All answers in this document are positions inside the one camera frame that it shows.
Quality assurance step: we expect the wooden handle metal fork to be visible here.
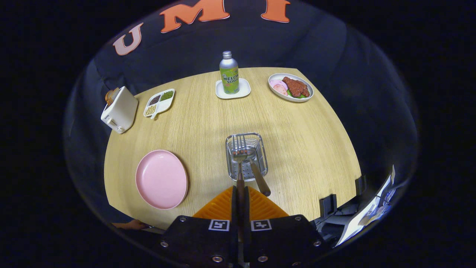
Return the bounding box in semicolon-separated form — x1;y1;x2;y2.
234;135;248;242

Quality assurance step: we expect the white toaster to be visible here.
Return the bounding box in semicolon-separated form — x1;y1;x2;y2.
100;86;139;134

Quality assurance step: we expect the perforated metal basket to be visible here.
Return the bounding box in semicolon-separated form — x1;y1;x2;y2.
225;133;268;182

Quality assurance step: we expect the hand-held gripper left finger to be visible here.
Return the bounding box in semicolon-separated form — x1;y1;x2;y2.
158;185;238;267

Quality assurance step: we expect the white printed paper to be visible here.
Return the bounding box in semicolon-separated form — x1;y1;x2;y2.
335;166;395;247

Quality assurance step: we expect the white oval plate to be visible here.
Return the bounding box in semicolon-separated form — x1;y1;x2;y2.
268;73;314;103

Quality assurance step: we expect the pink plate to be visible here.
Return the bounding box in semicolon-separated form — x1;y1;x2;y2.
135;150;189;210

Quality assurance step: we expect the white square coaster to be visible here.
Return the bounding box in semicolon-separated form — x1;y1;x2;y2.
215;78;251;99

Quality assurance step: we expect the green soda bottle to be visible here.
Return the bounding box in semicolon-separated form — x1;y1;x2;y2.
219;51;240;95

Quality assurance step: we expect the red-brown meat piece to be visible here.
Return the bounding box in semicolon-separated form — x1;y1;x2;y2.
282;76;310;98

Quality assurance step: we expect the wooden handle metal spoon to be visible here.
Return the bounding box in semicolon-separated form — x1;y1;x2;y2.
232;148;271;197

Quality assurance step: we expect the white divided dish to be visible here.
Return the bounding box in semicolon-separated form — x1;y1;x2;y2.
143;88;176;119

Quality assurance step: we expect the brown toast slice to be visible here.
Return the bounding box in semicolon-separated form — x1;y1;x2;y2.
105;87;120;105

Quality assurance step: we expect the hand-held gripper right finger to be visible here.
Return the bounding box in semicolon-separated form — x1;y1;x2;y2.
244;185;325;267

